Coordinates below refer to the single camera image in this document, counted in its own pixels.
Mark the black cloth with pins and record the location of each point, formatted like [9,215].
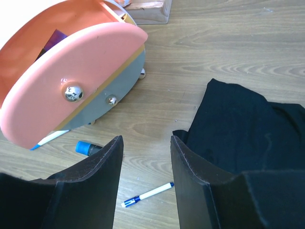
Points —
[237,129]

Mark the wooden clothes rack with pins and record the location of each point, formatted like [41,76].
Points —
[145,12]

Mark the black highlighter blue cap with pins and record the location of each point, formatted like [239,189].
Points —
[86,148]

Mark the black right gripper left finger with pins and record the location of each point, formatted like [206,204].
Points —
[82,196]

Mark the white rounded drawer organizer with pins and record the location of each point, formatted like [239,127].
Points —
[76,81]

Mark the white marker dark blue cap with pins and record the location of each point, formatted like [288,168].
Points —
[136,199]

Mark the black highlighter purple cap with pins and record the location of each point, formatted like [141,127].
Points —
[55,38]

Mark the white marker light blue cap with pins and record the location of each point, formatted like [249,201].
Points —
[49,138]

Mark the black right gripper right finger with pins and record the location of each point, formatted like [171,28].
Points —
[211,198]

